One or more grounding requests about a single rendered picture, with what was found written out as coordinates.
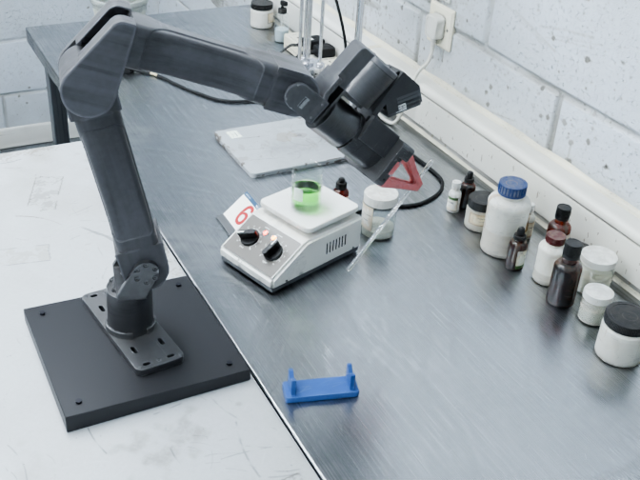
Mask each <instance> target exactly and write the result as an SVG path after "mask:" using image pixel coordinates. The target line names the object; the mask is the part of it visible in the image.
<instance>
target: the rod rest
mask: <svg viewBox="0 0 640 480"><path fill-rule="evenodd" d="M282 389H283V392H284V396H285V400H286V403H288V404H290V403H300V402H310V401H320V400H330V399H340V398H350V397H357V396H358V395H359V389H358V386H357V383H356V380H355V373H352V364H351V363H348V364H347V371H346V376H337V377H327V378H316V379H306V380H296V379H295V378H294V374H293V369H289V376H288V381H285V382H283V386H282Z"/></svg>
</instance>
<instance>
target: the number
mask: <svg viewBox="0 0 640 480"><path fill-rule="evenodd" d="M255 210H256V208H255V207H254V206H253V204H252V203H251V202H250V201H249V199H248V198H247V197H246V196H245V194H244V195H243V196H242V197H241V198H240V199H239V200H238V201H237V202H236V203H235V204H234V205H233V206H232V207H231V208H230V209H229V210H228V211H227V214H228V215H229V217H230V218H231V220H232V221H233V222H234V224H235V225H236V226H237V227H238V228H239V227H240V226H241V225H242V224H243V223H244V222H245V220H246V219H247V218H248V217H249V216H250V215H251V214H252V213H253V212H254V211H255Z"/></svg>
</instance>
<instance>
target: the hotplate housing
mask: <svg viewBox="0 0 640 480"><path fill-rule="evenodd" d="M252 215H255V216H257V217H258V218H260V219H262V220H263V221H265V222H266V223H268V224H270V225H271V226H273V227H275V228H276V229H278V230H280V231H282V232H283V233H285V234H286V235H287V236H289V237H291V238H292V239H294V240H296V241H297V242H299V243H300V244H301V246H300V247H299V248H298V249H297V250H296V251H295V252H294V254H293V255H292V256H291V257H290V258H289V259H288V260H287V261H286V262H285V264H284V265H283V266H282V267H281V268H280V269H279V270H278V271H277V272H276V273H275V274H274V275H273V276H272V278H270V277H268V276H267V275H266V274H265V273H263V272H262V271H260V270H258V269H256V268H255V267H253V266H252V265H250V264H249V263H247V262H246V261H244V260H243V259H241V258H240V257H238V256H237V255H235V254H234V253H232V252H231V251H229V250H227V249H226V248H224V245H225V244H226V243H227V241H228V240H229V239H230V238H231V237H232V236H233V235H234V234H235V233H236V232H237V231H238V230H239V229H240V228H241V227H242V225H243V224H244V223H245V222H246V221H247V220H248V219H249V218H250V217H251V216H252ZM245 222H244V223H243V224H242V225H241V226H240V227H239V228H238V229H237V230H236V231H235V232H234V233H233V234H232V235H231V236H230V238H229V239H228V240H227V241H226V242H225V243H224V244H223V245H222V246H221V255H222V259H223V260H224V261H226V262H227V263H229V264H230V265H232V266H233V267H235V268H236V269H238V270H240V271H241V272H243V273H244V274H246V275H247V276H248V277H249V278H250V279H252V280H253V281H255V282H256V283H258V284H259V285H261V286H262V287H264V288H265V289H267V290H269V291H270V292H275V291H277V290H280V289H282V288H284V287H285V286H287V285H289V284H291V283H293V282H295V281H297V280H299V279H301V278H303V277H304V276H306V275H308V274H310V273H312V272H314V271H316V270H319V269H321V268H323V267H325V266H326V265H328V264H330V263H332V262H334V261H336V260H338V259H340V258H342V257H344V256H346V255H348V254H350V253H352V252H354V251H356V250H358V246H359V243H360V233H361V223H362V217H361V216H360V215H359V214H357V213H353V214H351V215H349V216H347V217H344V218H342V219H340V220H338V221H336V222H334V223H332V224H329V225H327V226H325V227H324V228H322V229H320V230H316V231H314V232H310V233H308V232H303V231H301V230H300V229H298V228H296V227H295V226H293V225H292V224H290V223H288V222H287V221H285V220H283V219H282V218H280V217H278V216H277V215H275V214H273V213H272V212H270V211H268V210H266V209H264V208H260V209H258V210H255V211H254V212H253V213H252V214H251V215H250V216H249V217H248V218H247V219H246V220H245Z"/></svg>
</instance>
